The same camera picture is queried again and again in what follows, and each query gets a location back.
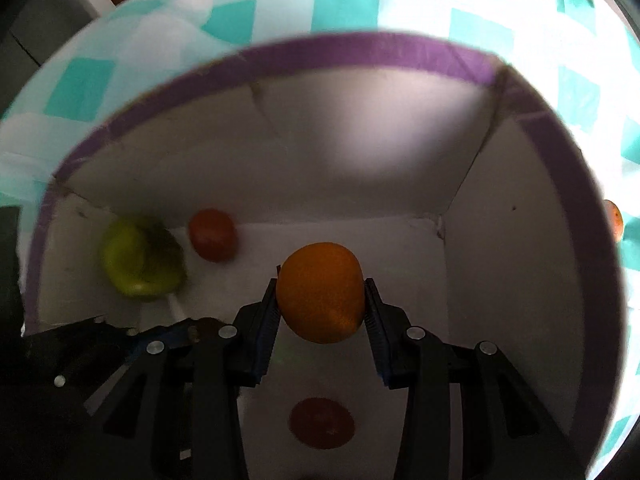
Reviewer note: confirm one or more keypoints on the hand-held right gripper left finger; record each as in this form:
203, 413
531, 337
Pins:
267, 330

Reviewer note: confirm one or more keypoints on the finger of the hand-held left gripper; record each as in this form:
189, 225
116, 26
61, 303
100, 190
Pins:
160, 335

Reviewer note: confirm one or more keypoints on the red orange fruit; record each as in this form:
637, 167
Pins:
614, 217

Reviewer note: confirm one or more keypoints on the teal white checked tablecloth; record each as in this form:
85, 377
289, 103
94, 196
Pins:
300, 0

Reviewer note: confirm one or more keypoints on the dark grey cabinet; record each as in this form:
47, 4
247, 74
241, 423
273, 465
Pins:
45, 35

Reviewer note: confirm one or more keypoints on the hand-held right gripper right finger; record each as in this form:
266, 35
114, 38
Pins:
377, 340

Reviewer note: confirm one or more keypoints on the purple cardboard box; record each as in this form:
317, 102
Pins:
350, 160

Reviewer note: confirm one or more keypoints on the large green tomato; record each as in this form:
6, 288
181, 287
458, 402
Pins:
142, 260

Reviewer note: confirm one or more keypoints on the large orange tangerine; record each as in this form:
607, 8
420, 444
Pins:
322, 292

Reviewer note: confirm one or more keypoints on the red cherry tomato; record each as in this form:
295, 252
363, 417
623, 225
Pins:
321, 422
212, 235

